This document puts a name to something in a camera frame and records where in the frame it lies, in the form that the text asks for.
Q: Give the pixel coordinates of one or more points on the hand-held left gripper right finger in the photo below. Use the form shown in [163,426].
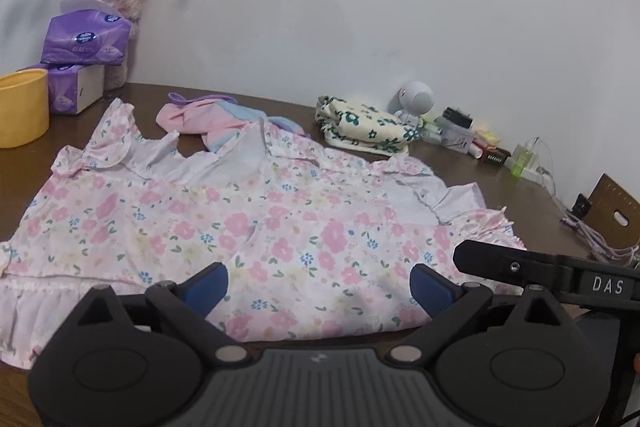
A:
[430,289]

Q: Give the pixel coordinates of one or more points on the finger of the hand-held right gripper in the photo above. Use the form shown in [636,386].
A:
[500,264]

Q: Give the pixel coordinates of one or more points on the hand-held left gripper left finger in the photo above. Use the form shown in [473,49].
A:
[205,289]

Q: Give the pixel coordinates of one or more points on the pink floral dress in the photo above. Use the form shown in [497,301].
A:
[300,232]

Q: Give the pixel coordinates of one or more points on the white power strip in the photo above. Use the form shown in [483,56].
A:
[537,177]

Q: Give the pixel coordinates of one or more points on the black phone clip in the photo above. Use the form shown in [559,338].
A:
[580,207]

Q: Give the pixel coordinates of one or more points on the green liquid bottle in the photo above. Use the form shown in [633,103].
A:
[522,159]

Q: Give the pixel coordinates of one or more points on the black labelled box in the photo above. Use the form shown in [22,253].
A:
[496,157]

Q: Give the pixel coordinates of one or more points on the white small tube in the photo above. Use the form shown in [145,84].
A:
[475,149]

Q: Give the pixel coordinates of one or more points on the brown cardboard panel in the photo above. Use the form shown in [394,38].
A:
[612,207]

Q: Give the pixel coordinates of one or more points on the pale yellow small case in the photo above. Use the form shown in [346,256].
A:
[486,137]

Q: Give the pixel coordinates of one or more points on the green white small boxes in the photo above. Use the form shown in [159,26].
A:
[432,132]

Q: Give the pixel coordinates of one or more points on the black charger block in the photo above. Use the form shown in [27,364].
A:
[457,117]

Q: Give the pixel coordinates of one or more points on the pink blue purple garment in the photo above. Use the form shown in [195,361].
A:
[185,119]

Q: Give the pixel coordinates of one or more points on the folded cream floral cloth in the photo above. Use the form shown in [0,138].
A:
[360,122]

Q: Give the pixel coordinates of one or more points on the white round robot speaker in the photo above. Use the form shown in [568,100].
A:
[415,99]

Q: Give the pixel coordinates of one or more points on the purple tissue pack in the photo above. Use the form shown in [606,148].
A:
[85,37]
[65,89]

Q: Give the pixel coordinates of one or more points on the yellow mug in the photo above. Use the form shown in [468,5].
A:
[22,112]

